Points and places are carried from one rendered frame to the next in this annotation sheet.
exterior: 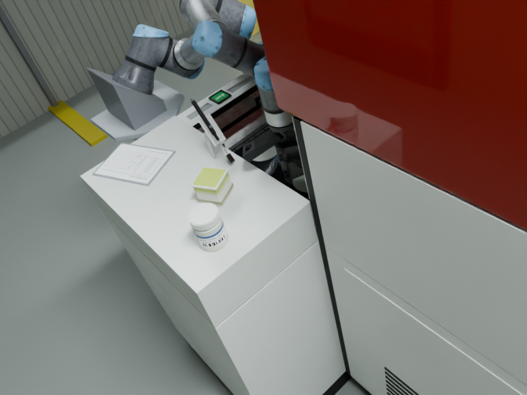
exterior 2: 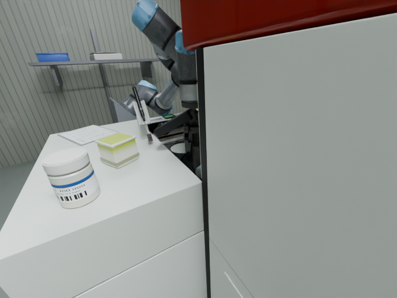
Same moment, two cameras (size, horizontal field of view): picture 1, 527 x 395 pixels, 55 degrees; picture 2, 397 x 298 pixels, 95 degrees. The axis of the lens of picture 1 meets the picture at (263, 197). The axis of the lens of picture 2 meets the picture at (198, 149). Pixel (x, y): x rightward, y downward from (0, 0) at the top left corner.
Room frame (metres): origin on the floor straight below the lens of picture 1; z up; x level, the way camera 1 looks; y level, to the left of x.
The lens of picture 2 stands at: (0.53, -0.10, 1.20)
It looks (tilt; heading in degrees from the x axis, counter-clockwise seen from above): 25 degrees down; 0
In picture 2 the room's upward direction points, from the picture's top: 3 degrees counter-clockwise
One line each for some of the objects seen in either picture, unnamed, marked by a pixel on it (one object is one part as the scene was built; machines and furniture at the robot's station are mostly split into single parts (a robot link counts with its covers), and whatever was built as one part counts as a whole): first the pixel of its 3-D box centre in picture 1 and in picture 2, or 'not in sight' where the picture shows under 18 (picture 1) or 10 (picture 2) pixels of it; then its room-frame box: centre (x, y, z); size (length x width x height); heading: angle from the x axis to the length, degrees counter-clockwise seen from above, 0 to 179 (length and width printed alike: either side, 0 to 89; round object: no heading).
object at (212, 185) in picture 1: (212, 186); (118, 149); (0.98, 0.11, 1.00); 0.07 x 0.07 x 0.07; 56
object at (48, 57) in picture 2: not in sight; (54, 57); (2.95, 1.55, 1.34); 0.29 x 0.20 x 0.10; 120
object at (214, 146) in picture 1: (214, 139); (143, 121); (1.13, 0.08, 1.03); 0.06 x 0.04 x 0.13; 29
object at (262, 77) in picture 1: (273, 83); (192, 57); (1.01, -0.10, 1.21); 0.09 x 0.08 x 0.11; 0
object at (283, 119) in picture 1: (280, 111); (194, 91); (1.01, -0.10, 1.13); 0.08 x 0.08 x 0.05
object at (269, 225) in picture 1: (191, 205); (108, 170); (1.05, 0.20, 0.89); 0.62 x 0.35 x 0.14; 29
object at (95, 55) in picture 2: not in sight; (105, 56); (3.23, 1.06, 1.33); 0.37 x 0.35 x 0.09; 120
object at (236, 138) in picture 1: (255, 124); (186, 138); (1.37, -0.04, 0.87); 0.36 x 0.08 x 0.03; 119
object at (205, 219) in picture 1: (208, 227); (73, 177); (0.83, 0.14, 1.01); 0.07 x 0.07 x 0.10
